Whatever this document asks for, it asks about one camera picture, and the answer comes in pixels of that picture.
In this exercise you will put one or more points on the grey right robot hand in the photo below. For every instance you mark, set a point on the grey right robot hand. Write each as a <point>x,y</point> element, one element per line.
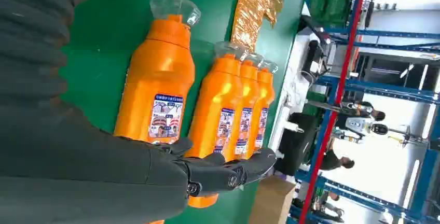
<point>86,174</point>

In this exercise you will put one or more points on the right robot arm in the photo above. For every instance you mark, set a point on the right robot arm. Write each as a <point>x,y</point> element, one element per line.
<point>31,33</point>

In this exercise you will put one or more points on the green table mat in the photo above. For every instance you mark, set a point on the green table mat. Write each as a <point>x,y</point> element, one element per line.
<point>103,43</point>

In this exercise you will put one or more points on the brown cardboard box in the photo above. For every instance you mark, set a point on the brown cardboard box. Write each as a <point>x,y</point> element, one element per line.
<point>271,202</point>

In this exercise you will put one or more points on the black zip bag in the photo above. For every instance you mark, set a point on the black zip bag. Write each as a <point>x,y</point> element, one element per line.
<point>295,143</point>

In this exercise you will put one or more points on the white charger plug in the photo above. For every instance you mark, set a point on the white charger plug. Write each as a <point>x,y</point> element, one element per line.
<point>294,128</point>

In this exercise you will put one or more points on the white table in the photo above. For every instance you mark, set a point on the white table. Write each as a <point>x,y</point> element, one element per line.
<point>290,92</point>

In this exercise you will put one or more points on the yellow plastic sheet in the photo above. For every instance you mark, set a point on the yellow plastic sheet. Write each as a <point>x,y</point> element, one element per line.
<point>251,9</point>

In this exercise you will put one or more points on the person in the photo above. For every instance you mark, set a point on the person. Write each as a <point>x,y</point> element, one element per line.
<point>361,110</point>
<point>331,160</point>
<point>326,207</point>

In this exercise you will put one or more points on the red metal beam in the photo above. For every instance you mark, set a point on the red metal beam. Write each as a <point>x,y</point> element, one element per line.
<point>331,112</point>

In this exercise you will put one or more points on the black handheld controller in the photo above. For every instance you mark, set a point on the black handheld controller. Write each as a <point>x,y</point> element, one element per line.
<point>312,57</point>

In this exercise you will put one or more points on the green crates stack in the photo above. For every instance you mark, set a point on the green crates stack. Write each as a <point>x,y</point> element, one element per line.
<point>331,2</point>

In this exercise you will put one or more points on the blue metal rack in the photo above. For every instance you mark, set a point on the blue metal rack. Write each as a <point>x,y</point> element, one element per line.
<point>378,90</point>

